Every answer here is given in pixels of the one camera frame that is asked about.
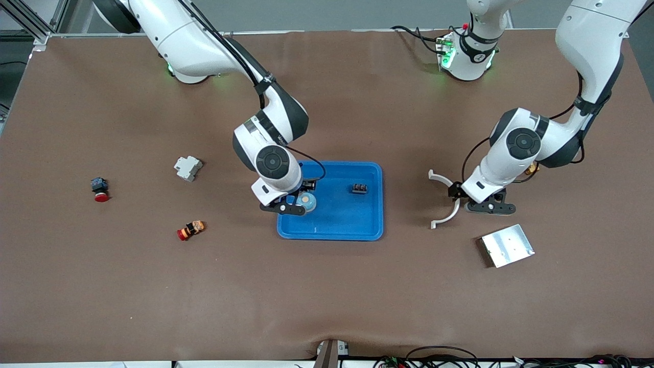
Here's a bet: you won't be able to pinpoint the aluminium frame profile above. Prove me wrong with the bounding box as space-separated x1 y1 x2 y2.
0 0 67 49

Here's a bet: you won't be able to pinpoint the silver metal plate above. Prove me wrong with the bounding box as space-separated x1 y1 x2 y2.
479 224 535 269

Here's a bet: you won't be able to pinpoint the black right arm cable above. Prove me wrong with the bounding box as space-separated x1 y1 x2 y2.
176 0 326 182

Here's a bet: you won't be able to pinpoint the black cable bundle coloured wires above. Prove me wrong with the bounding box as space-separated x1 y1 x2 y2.
373 346 481 368

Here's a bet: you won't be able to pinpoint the grey metal table clamp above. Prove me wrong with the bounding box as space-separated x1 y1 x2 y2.
314 339 351 368

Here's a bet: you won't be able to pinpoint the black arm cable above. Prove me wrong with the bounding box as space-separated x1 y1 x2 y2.
461 72 586 179
176 0 326 182

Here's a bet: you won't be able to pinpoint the red emergency stop orange body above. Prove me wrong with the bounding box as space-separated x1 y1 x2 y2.
177 220 206 242

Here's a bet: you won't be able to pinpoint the black base cable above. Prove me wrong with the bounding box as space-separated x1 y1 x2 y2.
391 25 445 54

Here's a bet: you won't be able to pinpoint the black cable bundle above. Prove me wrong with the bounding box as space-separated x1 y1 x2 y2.
511 354 634 368

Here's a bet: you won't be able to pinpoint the white curved plastic bracket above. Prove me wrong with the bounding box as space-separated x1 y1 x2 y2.
428 169 461 229

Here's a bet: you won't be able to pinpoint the blue plastic tray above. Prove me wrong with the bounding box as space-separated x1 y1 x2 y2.
277 161 384 241

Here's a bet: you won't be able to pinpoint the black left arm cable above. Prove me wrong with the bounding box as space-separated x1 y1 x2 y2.
461 72 586 179

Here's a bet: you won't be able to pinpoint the white circuit breaker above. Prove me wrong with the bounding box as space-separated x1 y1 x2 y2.
174 155 203 183

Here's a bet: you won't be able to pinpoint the red mushroom pushbutton blue base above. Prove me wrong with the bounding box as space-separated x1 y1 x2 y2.
90 177 110 203

